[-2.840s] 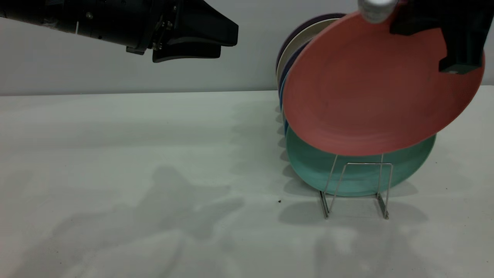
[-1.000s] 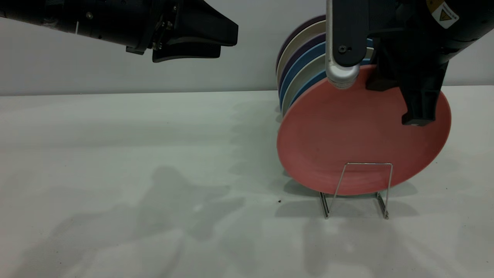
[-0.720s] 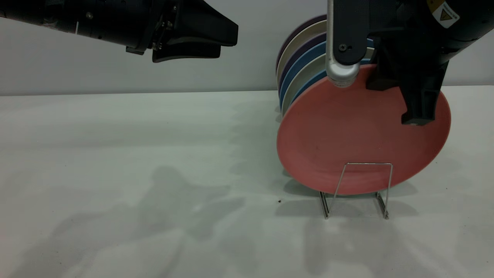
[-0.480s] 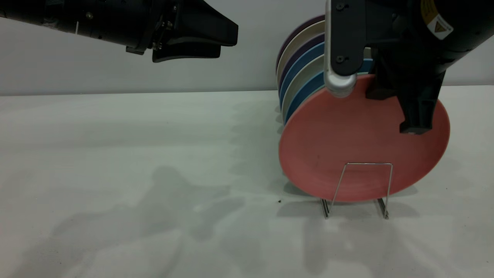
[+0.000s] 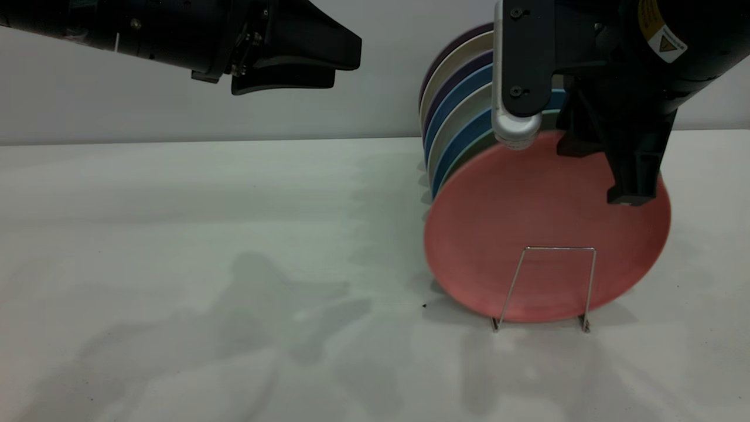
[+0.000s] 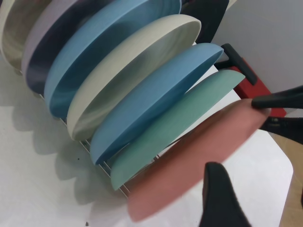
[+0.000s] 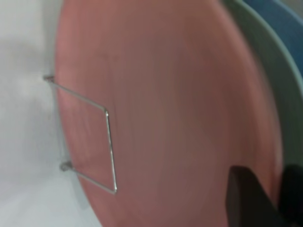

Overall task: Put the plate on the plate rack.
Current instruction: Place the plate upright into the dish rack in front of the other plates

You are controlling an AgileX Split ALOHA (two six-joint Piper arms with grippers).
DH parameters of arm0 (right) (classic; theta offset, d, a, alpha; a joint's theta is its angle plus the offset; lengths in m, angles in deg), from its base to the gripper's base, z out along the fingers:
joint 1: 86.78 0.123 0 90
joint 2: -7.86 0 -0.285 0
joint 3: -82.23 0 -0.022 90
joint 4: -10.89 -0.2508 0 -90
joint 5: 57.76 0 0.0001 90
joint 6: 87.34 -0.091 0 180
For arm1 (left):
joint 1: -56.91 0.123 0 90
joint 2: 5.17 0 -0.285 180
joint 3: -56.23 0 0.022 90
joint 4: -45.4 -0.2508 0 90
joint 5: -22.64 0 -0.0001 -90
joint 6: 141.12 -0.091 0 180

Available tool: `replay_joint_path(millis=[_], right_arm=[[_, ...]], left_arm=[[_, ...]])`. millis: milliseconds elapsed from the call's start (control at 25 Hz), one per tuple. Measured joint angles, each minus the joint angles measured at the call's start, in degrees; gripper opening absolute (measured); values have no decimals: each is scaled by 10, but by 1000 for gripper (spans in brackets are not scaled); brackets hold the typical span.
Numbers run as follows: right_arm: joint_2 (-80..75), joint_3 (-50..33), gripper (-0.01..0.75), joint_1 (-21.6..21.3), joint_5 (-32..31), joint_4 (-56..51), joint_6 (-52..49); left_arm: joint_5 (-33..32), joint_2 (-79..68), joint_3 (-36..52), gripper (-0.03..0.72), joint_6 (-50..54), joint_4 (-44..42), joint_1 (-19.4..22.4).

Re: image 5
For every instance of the blue round plate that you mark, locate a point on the blue round plate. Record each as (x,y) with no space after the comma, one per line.
(481,120)
(483,75)

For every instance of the dark maroon round plate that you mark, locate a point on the dark maroon round plate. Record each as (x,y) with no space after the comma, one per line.
(485,29)

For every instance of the green round plate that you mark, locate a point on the green round plate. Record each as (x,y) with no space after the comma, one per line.
(477,140)

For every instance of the purple round plate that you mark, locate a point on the purple round plate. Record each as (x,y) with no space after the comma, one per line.
(485,58)

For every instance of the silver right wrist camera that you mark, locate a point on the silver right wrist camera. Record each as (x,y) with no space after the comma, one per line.
(515,132)

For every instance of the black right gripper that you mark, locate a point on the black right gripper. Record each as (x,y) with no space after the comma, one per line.
(615,47)

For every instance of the beige round plate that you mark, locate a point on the beige round plate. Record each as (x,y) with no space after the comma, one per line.
(481,97)
(483,42)

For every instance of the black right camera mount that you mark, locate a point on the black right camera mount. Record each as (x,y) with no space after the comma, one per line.
(527,58)

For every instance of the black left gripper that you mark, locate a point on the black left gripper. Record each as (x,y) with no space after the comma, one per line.
(187,32)

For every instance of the pink round plate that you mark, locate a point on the pink round plate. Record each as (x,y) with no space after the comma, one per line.
(527,217)

